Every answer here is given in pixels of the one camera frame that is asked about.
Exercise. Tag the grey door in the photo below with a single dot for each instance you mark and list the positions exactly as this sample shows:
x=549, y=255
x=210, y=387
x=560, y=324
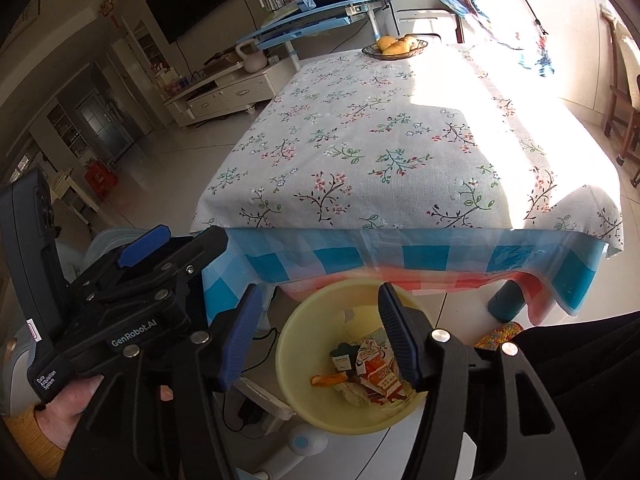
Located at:
x=102, y=125

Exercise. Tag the person's dark clothed legs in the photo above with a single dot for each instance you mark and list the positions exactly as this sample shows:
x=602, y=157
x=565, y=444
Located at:
x=590, y=375

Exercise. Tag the pink kettlebell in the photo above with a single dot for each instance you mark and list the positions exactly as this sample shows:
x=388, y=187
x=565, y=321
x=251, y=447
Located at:
x=252, y=60

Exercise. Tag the pale grey chair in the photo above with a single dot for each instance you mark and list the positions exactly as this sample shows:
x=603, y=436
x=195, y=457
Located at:
x=100, y=245

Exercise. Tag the white floor appliance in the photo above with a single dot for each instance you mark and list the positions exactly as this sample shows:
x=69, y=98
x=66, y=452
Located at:
x=425, y=20

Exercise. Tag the orange peel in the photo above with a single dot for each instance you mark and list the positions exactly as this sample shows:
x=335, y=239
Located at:
x=325, y=380

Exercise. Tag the red snack wrapper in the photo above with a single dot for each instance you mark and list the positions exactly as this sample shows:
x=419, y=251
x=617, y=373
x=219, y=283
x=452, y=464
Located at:
x=380, y=375

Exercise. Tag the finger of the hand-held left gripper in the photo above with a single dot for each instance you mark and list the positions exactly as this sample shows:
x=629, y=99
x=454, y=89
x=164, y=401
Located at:
x=142, y=247
x=200, y=252

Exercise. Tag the yellow mango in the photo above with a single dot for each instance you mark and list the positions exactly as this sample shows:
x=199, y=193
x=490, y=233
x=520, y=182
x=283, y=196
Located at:
x=400, y=48
x=414, y=41
x=385, y=42

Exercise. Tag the cream television stand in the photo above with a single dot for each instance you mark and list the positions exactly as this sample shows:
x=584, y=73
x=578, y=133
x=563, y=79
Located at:
x=225, y=95

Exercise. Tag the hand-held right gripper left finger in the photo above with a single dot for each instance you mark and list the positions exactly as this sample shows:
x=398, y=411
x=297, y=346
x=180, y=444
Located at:
x=240, y=340

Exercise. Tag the red wall ornament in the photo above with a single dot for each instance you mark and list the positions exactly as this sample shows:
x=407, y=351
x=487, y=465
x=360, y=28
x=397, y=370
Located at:
x=106, y=7

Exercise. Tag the wooden chair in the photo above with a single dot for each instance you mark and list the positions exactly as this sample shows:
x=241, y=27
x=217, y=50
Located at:
x=617, y=125

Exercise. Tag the blue study desk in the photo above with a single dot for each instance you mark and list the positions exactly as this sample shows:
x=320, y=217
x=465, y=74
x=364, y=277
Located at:
x=310, y=22

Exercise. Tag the colourful patterned slipper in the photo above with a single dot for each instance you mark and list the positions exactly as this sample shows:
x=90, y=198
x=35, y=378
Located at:
x=500, y=334

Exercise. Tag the red plastic stool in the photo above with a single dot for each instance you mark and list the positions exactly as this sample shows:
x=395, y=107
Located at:
x=100, y=177

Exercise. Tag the white power strip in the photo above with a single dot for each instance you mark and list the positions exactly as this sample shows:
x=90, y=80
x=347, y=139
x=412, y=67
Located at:
x=265, y=400

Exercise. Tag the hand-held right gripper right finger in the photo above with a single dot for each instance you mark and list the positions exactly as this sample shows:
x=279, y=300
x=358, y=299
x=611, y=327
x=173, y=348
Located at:
x=400, y=340

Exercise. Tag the yellow plastic basin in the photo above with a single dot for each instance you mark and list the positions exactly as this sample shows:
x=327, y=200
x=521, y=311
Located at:
x=310, y=330

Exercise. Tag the person's left hand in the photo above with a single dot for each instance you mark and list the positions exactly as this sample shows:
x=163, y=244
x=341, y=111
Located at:
x=75, y=402

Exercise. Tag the teal table leg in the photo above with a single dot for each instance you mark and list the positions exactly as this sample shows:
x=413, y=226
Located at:
x=505, y=305

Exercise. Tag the person's left forearm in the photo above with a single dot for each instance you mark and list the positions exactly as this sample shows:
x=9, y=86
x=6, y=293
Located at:
x=30, y=435

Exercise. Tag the white round appliance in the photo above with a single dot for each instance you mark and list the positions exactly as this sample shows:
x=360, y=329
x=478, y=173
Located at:
x=302, y=442

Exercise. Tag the small white table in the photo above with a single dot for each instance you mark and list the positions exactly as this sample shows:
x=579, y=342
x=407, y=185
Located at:
x=75, y=192

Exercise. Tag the cream chair cushion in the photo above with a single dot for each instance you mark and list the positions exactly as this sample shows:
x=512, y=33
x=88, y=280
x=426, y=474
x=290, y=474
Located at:
x=631, y=70

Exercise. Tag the woven fruit basket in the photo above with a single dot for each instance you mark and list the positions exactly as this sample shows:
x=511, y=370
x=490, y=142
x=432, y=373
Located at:
x=370, y=52

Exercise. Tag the white tissue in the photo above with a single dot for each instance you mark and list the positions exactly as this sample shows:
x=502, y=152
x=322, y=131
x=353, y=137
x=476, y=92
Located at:
x=352, y=394

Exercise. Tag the floral tablecloth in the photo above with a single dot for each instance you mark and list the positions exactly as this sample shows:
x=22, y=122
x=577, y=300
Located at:
x=375, y=160

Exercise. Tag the white display cabinet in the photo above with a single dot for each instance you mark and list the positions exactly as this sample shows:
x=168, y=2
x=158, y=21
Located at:
x=142, y=70

